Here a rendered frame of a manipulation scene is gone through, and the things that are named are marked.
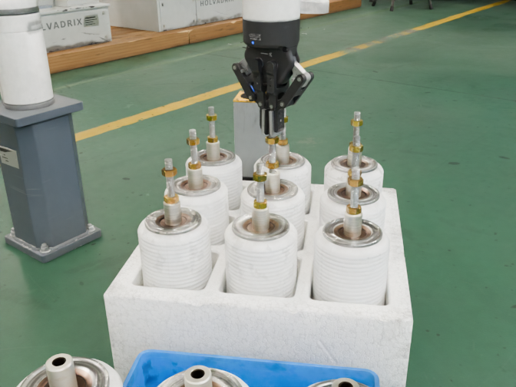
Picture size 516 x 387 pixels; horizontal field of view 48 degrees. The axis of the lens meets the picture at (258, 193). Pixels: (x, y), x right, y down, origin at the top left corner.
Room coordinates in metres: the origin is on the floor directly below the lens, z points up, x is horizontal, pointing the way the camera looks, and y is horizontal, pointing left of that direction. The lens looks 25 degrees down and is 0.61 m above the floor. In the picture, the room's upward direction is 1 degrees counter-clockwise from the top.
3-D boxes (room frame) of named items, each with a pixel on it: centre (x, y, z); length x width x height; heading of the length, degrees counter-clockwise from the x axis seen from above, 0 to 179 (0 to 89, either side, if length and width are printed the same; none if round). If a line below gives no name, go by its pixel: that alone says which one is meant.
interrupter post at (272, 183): (0.79, -0.02, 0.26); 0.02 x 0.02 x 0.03
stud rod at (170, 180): (0.69, 0.11, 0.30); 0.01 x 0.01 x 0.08
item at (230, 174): (0.92, 0.07, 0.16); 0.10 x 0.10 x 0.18
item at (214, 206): (0.81, 0.09, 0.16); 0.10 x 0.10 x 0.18
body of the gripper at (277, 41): (0.79, -0.02, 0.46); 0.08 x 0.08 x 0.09
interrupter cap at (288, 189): (0.79, -0.02, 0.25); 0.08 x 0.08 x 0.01
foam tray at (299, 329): (0.79, -0.02, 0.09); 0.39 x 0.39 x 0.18; 81
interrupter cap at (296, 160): (0.90, -0.04, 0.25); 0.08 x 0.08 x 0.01
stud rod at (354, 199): (0.65, -0.12, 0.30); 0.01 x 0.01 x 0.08
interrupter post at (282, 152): (0.90, -0.04, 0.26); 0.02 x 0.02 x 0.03
